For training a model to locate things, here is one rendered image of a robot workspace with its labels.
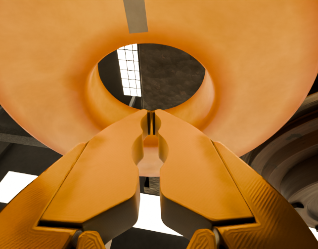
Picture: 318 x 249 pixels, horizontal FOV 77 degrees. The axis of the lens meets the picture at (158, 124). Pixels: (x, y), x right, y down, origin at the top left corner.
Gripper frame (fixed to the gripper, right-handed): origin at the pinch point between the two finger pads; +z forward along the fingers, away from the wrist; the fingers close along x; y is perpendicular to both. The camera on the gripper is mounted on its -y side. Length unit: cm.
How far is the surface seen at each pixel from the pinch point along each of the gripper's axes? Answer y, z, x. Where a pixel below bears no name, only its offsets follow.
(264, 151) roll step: 18.9, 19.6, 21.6
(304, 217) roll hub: 32.3, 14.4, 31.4
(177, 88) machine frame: 13.0, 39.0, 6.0
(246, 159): 23.8, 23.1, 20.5
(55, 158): 527, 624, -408
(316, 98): 6.5, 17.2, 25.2
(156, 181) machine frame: 64, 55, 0
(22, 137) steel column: 311, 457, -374
